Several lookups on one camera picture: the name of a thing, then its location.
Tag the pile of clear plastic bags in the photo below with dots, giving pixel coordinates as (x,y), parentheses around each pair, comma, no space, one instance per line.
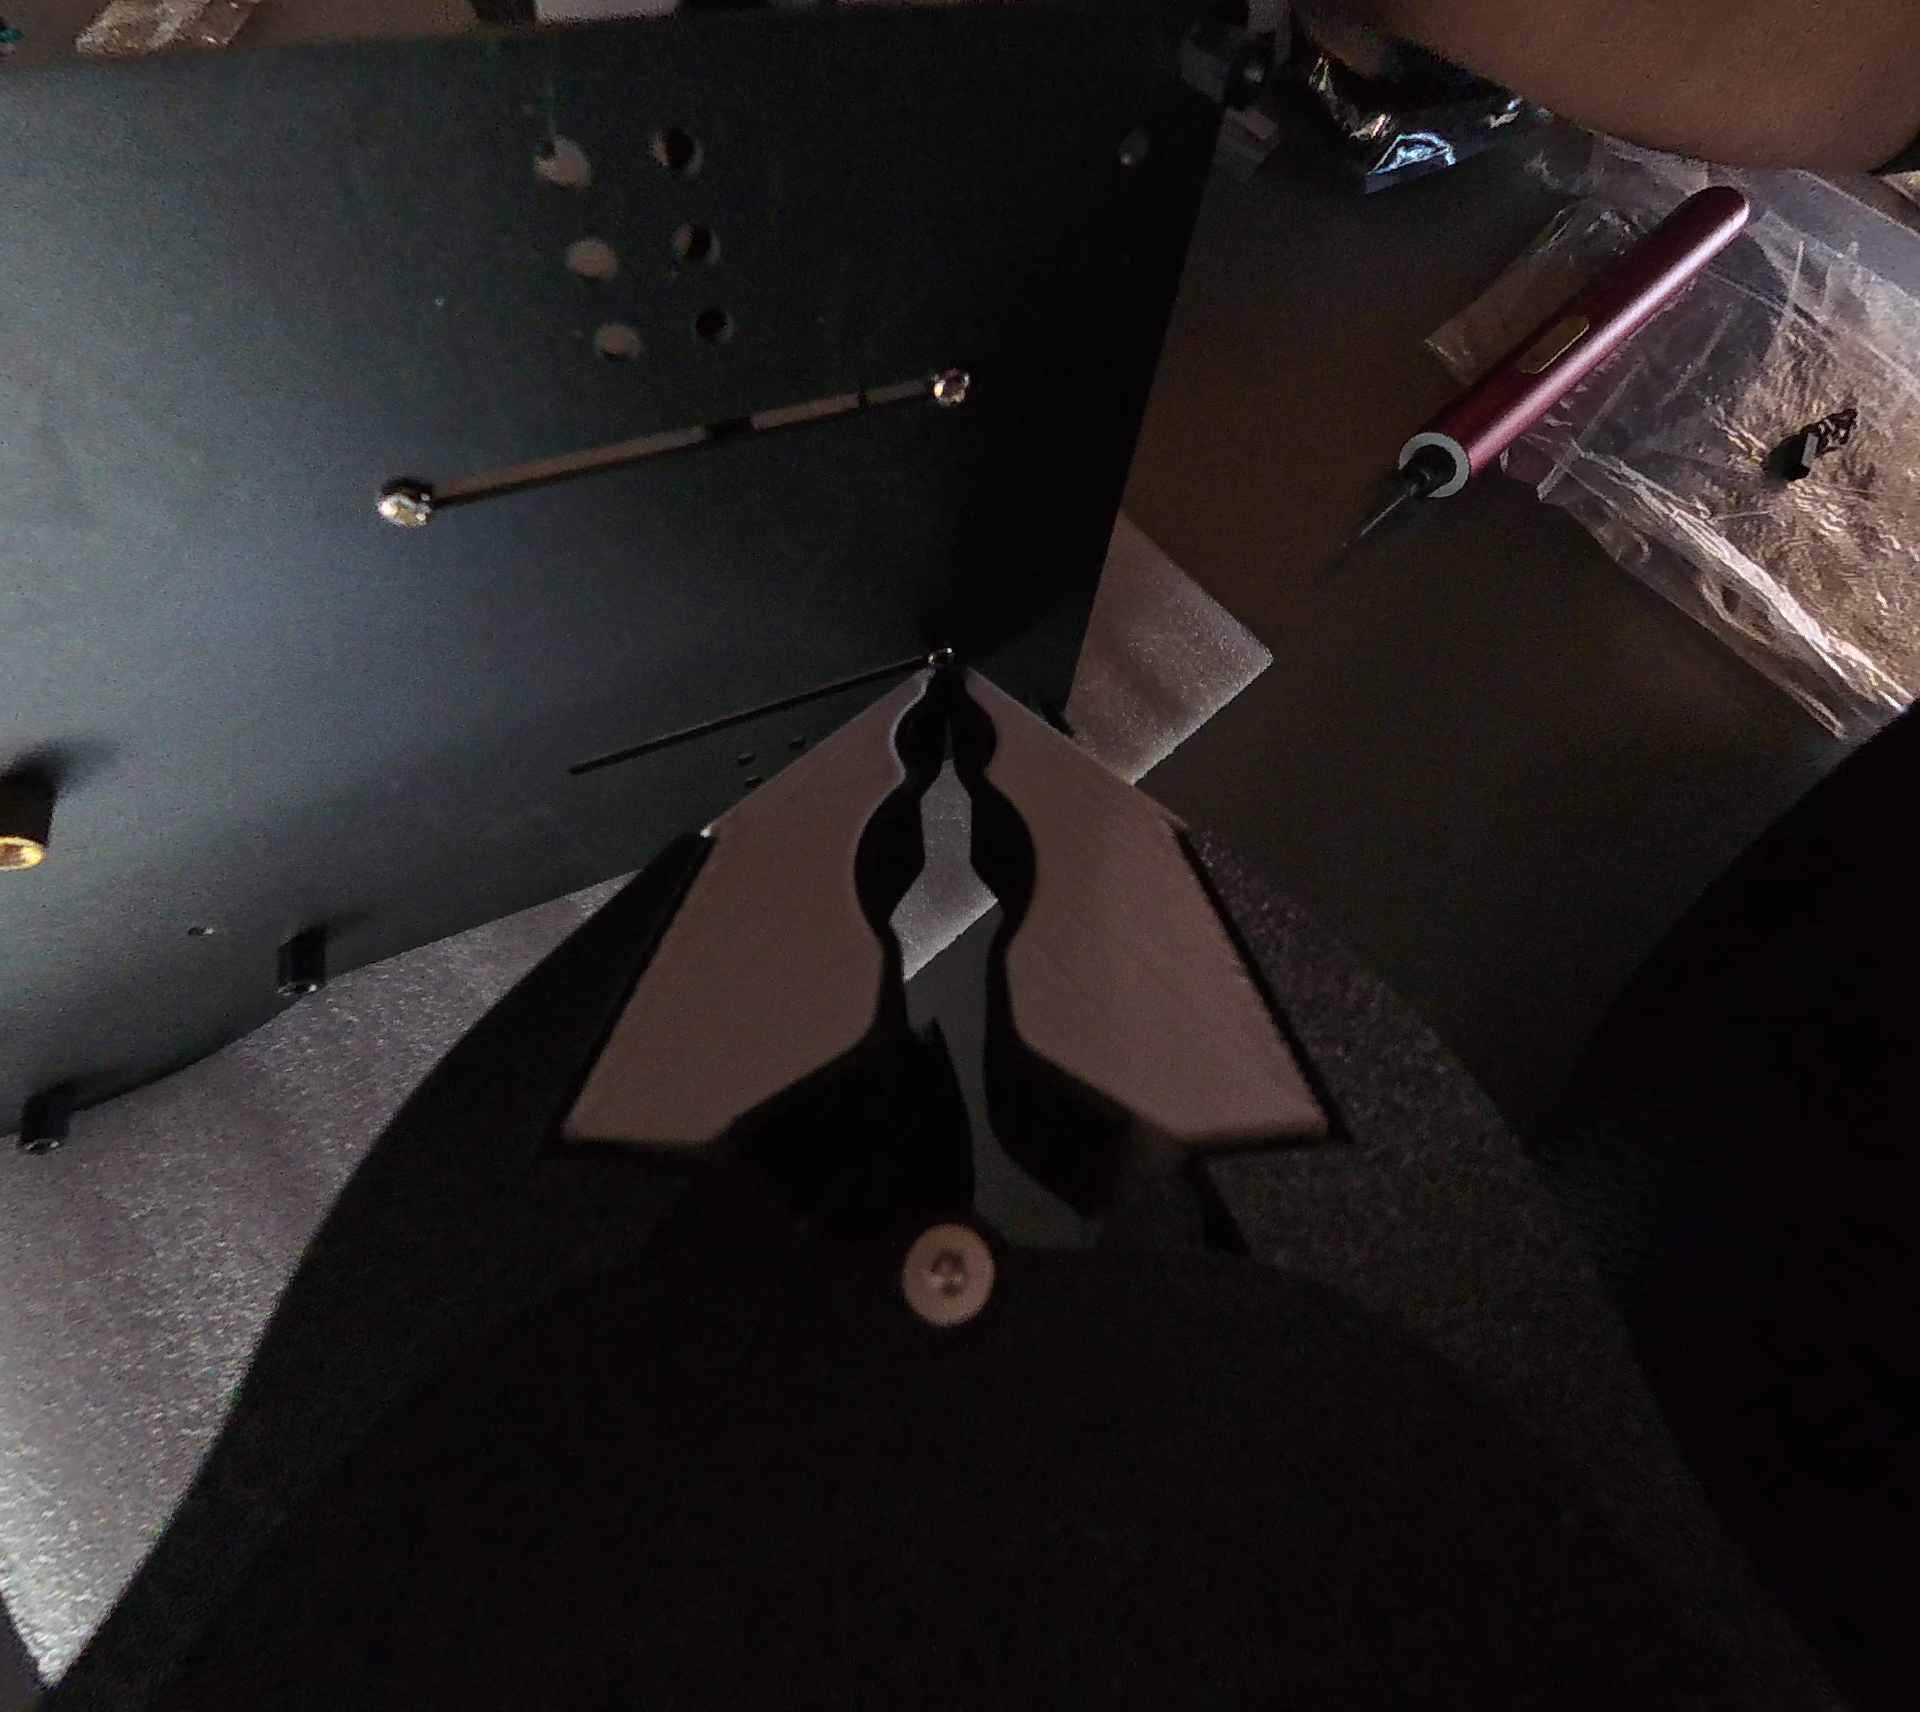
(1725,572)

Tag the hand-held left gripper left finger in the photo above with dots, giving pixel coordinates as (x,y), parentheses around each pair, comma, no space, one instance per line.
(735,992)

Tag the blue toy robot arm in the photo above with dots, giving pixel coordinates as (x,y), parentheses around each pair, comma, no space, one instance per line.
(301,617)

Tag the dark grey desk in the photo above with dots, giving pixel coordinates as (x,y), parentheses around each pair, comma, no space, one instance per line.
(1424,766)

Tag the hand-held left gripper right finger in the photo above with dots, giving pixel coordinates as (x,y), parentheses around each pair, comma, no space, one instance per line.
(1155,992)

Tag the small black standoffs and screws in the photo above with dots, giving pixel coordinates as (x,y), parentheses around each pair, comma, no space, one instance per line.
(1819,444)

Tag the white foam sheet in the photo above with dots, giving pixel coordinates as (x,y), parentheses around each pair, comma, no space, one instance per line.
(151,1292)

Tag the dark foil bag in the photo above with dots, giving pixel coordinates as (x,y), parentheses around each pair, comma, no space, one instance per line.
(1380,131)

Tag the dark red screwdriver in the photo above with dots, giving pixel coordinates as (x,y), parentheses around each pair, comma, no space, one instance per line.
(1591,333)

